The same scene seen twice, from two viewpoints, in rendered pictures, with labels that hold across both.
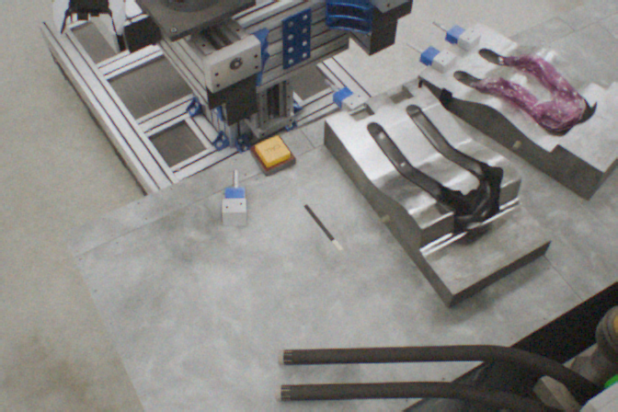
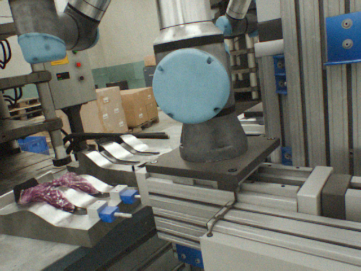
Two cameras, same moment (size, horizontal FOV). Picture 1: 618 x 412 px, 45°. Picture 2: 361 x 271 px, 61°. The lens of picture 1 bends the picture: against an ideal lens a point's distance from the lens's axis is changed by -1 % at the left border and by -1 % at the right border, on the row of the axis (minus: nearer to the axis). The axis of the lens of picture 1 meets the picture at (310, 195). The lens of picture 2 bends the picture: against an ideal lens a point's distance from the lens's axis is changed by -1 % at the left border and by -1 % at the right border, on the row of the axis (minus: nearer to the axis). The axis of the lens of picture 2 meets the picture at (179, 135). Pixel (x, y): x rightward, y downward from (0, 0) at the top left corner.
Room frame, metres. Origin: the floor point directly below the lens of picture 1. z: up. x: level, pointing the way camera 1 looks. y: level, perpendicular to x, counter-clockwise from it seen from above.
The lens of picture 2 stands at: (2.29, -0.36, 1.25)
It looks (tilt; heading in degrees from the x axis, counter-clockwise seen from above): 14 degrees down; 165
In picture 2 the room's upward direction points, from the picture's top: 9 degrees counter-clockwise
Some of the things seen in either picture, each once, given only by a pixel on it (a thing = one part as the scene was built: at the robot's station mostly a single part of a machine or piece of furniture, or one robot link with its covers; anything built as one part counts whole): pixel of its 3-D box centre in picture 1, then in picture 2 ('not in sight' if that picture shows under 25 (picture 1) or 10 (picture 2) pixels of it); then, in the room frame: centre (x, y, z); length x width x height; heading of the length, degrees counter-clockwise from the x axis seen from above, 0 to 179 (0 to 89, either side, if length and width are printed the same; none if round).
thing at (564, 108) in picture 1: (533, 85); (53, 188); (1.24, -0.52, 0.90); 0.26 x 0.18 x 0.08; 49
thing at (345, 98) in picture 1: (341, 96); not in sight; (1.26, -0.07, 0.83); 0.13 x 0.05 x 0.05; 40
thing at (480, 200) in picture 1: (437, 158); (119, 149); (1.00, -0.27, 0.92); 0.35 x 0.16 x 0.09; 31
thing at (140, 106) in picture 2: not in sight; (122, 110); (-4.07, 0.28, 0.37); 1.20 x 0.82 x 0.74; 47
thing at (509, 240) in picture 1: (433, 178); (121, 158); (0.99, -0.27, 0.87); 0.50 x 0.26 x 0.14; 31
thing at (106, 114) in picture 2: not in sight; (88, 118); (-3.32, -0.40, 0.47); 1.22 x 0.80 x 0.94; 43
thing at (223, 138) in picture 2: not in sight; (210, 129); (1.67, -0.11, 1.09); 0.15 x 0.15 x 0.10
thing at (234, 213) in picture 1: (234, 194); not in sight; (0.96, 0.17, 0.83); 0.13 x 0.05 x 0.05; 3
